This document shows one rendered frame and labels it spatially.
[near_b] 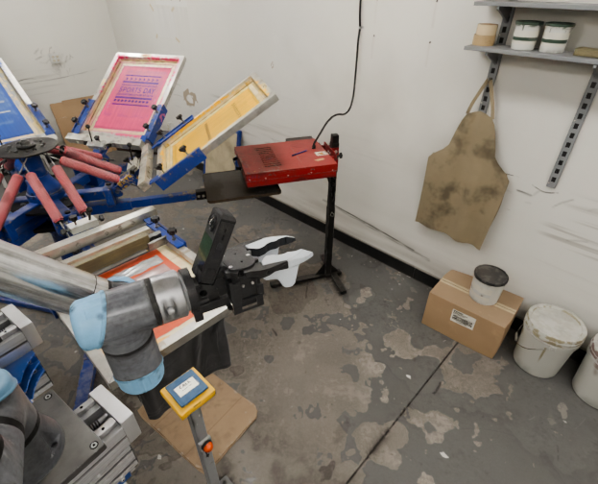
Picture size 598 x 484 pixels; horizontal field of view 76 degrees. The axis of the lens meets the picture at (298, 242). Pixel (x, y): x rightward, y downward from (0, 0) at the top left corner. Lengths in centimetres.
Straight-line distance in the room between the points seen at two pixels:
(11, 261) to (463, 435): 226
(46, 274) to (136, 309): 17
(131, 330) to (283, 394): 193
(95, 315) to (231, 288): 19
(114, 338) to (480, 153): 234
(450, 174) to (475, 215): 32
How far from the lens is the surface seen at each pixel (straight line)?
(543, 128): 254
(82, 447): 100
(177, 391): 136
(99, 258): 187
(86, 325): 59
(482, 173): 264
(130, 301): 59
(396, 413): 246
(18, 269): 68
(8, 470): 79
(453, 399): 261
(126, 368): 65
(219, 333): 176
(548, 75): 250
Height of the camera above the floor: 206
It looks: 35 degrees down
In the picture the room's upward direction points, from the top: straight up
